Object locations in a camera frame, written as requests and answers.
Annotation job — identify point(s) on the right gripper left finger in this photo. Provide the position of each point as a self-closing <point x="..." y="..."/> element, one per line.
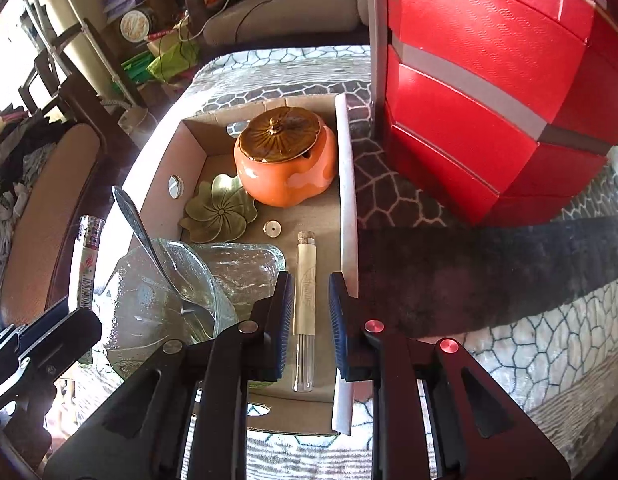
<point x="267" y="350"/>

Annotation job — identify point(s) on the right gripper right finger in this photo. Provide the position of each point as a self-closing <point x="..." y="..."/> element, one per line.
<point x="354" y="356"/>

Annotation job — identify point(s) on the glass tube with cork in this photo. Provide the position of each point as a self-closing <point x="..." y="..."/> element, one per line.
<point x="304" y="312"/>

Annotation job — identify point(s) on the brass flower-shaped dish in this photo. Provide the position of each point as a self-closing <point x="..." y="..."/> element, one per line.
<point x="219" y="211"/>

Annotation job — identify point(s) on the metal spoon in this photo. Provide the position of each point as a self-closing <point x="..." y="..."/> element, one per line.
<point x="132" y="216"/>

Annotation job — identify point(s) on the green glass leaf bowl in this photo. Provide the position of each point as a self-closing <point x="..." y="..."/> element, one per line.
<point x="203" y="290"/>

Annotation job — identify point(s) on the small round metal disc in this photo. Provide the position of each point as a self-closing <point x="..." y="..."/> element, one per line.
<point x="272" y="228"/>

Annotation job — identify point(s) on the cardboard box tray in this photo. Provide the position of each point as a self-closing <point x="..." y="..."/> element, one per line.
<point x="196" y="149"/>

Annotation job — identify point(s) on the orange ceramic pot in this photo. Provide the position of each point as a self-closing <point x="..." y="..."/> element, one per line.
<point x="285" y="156"/>

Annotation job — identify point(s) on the patterned fleece blanket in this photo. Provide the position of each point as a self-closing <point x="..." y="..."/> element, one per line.
<point x="537" y="307"/>

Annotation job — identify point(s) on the wooden chair with cushion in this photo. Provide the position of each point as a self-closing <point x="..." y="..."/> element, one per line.
<point x="92" y="156"/>

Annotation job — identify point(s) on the red octagonal gift box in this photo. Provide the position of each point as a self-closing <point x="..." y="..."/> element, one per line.
<point x="502" y="110"/>

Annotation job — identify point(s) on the green plastic bag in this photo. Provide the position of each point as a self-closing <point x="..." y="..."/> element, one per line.
<point x="175" y="61"/>

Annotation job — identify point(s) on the brown sofa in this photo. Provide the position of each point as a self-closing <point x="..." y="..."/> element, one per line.
<point x="244" y="24"/>

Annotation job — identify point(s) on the round cookie tin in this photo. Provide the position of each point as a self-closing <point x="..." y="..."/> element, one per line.
<point x="136" y="25"/>

